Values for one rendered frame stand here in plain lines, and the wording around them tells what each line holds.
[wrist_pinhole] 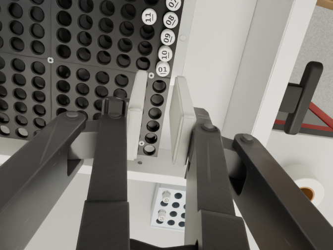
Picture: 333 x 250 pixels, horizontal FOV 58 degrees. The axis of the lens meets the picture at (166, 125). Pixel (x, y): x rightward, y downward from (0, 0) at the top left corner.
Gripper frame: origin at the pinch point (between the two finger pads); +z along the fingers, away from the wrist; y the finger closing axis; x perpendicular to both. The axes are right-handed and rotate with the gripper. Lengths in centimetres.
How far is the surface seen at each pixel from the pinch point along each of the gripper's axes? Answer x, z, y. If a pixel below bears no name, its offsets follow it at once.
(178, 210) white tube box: -25.7, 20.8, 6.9
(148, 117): -5.2, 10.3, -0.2
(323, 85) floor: -21, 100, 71
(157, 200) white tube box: -24.0, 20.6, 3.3
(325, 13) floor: 6, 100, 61
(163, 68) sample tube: 0.3, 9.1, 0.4
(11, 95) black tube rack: -4.9, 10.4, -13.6
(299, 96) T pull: -0.4, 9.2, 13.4
